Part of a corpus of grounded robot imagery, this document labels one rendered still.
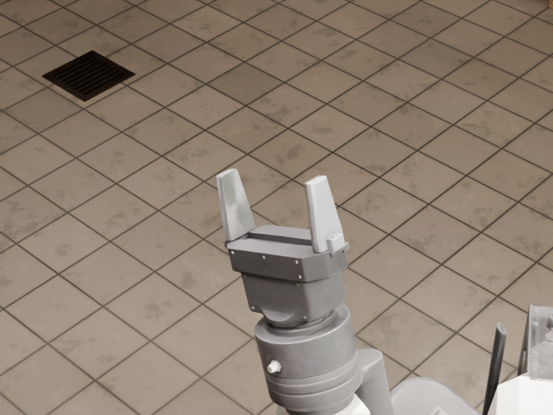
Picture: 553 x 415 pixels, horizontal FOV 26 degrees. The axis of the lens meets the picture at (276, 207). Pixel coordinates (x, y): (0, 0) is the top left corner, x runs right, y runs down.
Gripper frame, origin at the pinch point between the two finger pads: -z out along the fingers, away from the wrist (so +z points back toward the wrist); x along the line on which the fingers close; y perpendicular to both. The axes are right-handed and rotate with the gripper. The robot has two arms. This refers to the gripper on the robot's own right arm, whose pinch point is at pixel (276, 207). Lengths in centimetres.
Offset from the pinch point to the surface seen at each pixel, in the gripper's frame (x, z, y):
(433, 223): -148, 98, -203
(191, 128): -233, 65, -188
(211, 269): -184, 91, -142
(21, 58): -305, 36, -178
